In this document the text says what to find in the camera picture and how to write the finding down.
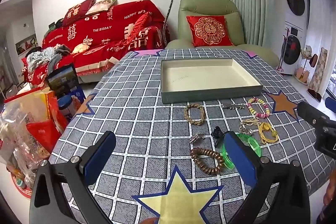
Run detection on blue lidded can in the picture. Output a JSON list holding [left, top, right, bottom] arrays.
[[57, 95, 80, 120]]

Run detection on photo printed pillow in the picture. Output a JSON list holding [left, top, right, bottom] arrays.
[[85, 0, 117, 16]]

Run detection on green transparent bangle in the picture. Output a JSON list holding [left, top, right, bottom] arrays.
[[221, 132, 263, 170]]

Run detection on long silver hair clip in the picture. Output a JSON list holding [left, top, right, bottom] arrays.
[[221, 103, 245, 110]]

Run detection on red printed sofa blanket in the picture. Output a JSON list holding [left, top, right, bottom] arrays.
[[25, 0, 171, 84]]

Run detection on checker patterned panel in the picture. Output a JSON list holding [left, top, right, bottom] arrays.
[[308, 47, 329, 94]]

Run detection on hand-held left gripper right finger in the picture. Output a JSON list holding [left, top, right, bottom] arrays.
[[223, 131, 311, 224]]

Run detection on red gold embroidered cushion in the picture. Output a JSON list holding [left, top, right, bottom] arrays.
[[186, 15, 234, 47]]

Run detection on yellow cord bracelet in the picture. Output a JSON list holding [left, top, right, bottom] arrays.
[[259, 122, 279, 145]]

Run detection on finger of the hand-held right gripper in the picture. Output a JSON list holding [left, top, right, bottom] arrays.
[[297, 101, 336, 133]]

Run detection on grey checked star tablecloth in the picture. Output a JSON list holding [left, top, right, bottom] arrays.
[[49, 48, 327, 224]]

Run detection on red ruffled pillow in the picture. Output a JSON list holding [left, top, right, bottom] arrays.
[[125, 12, 153, 45]]

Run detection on brown wooden bead bracelet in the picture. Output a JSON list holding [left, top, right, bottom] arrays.
[[190, 147, 226, 176]]

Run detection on red round mat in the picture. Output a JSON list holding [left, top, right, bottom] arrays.
[[9, 172, 35, 200]]

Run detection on artificial flower decoration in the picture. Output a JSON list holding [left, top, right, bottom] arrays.
[[301, 46, 313, 60]]

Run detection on red pillow with white characters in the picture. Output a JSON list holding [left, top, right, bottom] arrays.
[[62, 0, 97, 28]]

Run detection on black hair claw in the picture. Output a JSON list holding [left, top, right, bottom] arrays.
[[211, 126, 229, 147]]

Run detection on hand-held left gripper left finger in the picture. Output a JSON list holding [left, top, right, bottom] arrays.
[[29, 131, 116, 224]]

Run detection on pink yellow bead bracelet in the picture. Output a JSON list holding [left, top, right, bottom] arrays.
[[247, 97, 270, 119]]

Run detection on white washing machine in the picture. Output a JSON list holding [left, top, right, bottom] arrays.
[[281, 21, 306, 75]]

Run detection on braided tan rope bracelet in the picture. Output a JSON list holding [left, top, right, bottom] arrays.
[[184, 103, 206, 126]]

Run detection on gooseneck floor stand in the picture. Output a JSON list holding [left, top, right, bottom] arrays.
[[161, 0, 189, 46]]

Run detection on clear plastic bags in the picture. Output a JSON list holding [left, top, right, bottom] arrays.
[[0, 102, 50, 184]]

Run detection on pile of clothes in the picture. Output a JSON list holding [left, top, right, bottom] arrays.
[[26, 46, 72, 74]]

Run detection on red orange gift bag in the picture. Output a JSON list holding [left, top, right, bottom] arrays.
[[4, 90, 69, 154]]

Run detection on pale green armchair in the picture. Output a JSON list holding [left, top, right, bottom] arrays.
[[165, 0, 280, 67]]

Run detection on beige knotted cord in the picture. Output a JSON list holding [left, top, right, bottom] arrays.
[[240, 119, 260, 127]]

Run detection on pale green sofa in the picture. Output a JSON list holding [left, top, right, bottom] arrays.
[[78, 67, 112, 83]]

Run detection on person's right hand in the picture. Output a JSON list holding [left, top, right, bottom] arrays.
[[323, 170, 336, 207]]

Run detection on green shallow box tray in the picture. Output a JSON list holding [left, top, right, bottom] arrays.
[[160, 57, 264, 104]]

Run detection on beige soft toy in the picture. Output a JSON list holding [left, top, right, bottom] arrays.
[[72, 43, 91, 54]]

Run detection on dark landscape printed box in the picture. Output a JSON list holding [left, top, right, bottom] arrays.
[[45, 63, 82, 99]]

